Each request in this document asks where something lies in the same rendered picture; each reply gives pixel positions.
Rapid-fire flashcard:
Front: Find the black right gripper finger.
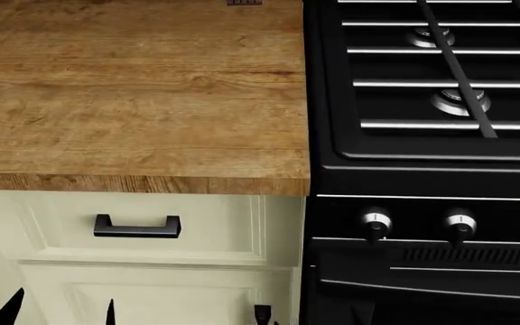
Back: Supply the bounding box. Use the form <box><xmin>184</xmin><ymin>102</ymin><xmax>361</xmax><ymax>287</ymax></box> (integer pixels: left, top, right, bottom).
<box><xmin>253</xmin><ymin>304</ymin><xmax>274</xmax><ymax>325</ymax></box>

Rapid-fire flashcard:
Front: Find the cream cabinet door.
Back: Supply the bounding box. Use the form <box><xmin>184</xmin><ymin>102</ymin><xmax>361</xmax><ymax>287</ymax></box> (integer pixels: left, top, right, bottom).
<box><xmin>17</xmin><ymin>262</ymin><xmax>298</xmax><ymax>325</ymax></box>

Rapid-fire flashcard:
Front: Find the black oven door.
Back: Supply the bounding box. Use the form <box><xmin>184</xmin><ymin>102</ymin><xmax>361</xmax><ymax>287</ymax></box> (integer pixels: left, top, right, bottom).
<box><xmin>310</xmin><ymin>236</ymin><xmax>520</xmax><ymax>325</ymax></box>

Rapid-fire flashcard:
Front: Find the cream cabinet drawer front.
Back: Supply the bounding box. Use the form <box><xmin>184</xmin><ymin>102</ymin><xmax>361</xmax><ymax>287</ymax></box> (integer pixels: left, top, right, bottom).
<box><xmin>0</xmin><ymin>190</ymin><xmax>305</xmax><ymax>269</ymax></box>

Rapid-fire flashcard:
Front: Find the black silver stove knob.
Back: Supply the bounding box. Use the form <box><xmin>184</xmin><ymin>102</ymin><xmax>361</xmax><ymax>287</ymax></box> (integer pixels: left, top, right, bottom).
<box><xmin>443</xmin><ymin>209</ymin><xmax>478</xmax><ymax>247</ymax></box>
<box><xmin>360</xmin><ymin>206</ymin><xmax>395</xmax><ymax>246</ymax></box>

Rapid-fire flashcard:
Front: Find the black gas range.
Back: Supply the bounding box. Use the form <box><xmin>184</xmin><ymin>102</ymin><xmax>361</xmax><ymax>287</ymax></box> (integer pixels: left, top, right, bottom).
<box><xmin>302</xmin><ymin>0</ymin><xmax>520</xmax><ymax>325</ymax></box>

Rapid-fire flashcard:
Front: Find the large silver gas burner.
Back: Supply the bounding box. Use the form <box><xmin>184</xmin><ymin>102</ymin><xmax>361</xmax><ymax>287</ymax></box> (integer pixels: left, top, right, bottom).
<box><xmin>430</xmin><ymin>88</ymin><xmax>493</xmax><ymax>118</ymax></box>

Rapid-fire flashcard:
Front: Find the small silver gas burner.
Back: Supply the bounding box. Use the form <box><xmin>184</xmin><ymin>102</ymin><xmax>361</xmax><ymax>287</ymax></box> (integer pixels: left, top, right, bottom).
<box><xmin>406</xmin><ymin>26</ymin><xmax>456</xmax><ymax>49</ymax></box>

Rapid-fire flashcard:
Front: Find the black cast iron stove grate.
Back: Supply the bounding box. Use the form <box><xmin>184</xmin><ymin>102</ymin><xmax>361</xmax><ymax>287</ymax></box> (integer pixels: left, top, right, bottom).
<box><xmin>336</xmin><ymin>0</ymin><xmax>520</xmax><ymax>140</ymax></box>

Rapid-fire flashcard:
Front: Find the black drawer pull handle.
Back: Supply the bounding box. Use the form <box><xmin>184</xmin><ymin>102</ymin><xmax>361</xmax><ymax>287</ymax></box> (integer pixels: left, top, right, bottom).
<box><xmin>93</xmin><ymin>213</ymin><xmax>182</xmax><ymax>239</ymax></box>

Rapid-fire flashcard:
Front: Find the black oven door handle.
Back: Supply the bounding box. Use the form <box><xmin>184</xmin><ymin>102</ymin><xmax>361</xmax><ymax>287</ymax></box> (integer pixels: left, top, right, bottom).
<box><xmin>319</xmin><ymin>277</ymin><xmax>520</xmax><ymax>303</ymax></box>

